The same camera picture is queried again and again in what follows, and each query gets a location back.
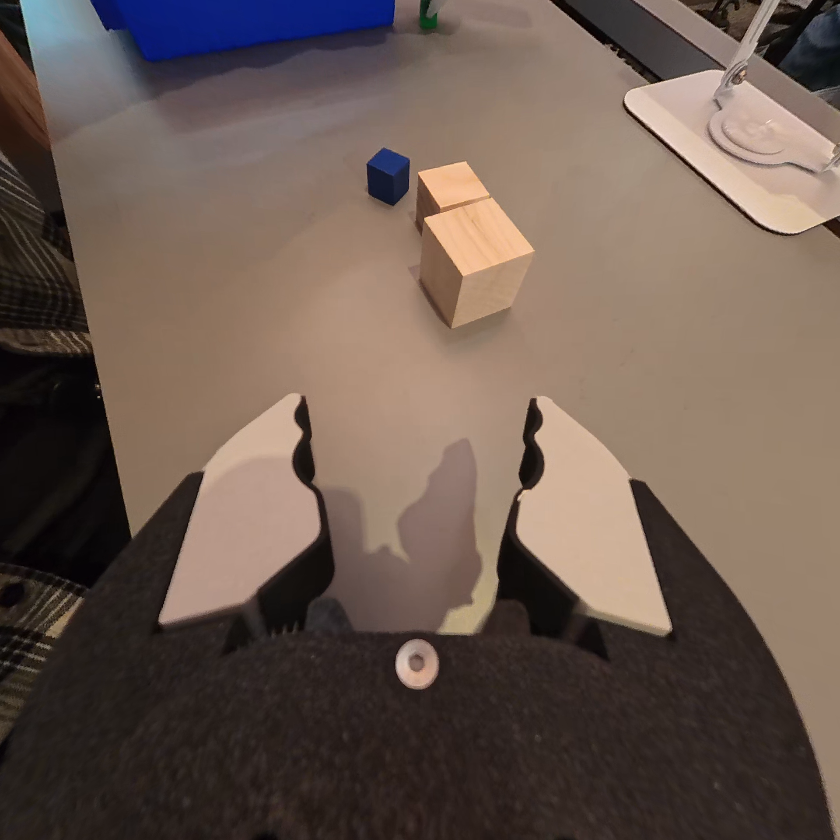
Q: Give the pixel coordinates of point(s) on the small green wooden cube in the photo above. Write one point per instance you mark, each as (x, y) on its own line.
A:
(428, 21)

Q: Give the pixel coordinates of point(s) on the brown wooden cabinet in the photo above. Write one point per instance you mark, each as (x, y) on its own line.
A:
(19, 111)

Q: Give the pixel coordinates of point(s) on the blue wooden cube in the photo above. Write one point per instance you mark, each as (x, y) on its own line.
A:
(387, 177)

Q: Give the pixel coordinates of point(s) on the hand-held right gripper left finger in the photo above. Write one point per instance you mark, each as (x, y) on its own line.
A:
(243, 525)

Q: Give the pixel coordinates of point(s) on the blue plastic bin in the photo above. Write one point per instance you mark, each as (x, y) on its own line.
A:
(262, 23)

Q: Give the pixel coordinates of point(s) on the medium plain wooden cube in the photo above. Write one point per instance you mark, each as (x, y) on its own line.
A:
(453, 187)

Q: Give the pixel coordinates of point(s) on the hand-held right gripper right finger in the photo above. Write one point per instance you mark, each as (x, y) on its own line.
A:
(590, 531)

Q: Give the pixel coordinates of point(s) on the white document stand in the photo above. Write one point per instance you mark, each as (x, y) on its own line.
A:
(722, 157)

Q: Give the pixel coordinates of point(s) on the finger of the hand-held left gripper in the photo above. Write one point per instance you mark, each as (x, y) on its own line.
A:
(438, 5)

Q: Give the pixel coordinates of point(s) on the black flat pad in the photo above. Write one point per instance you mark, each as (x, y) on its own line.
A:
(610, 39)

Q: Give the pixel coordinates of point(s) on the large plain wooden cube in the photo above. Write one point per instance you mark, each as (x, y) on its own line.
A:
(479, 262)

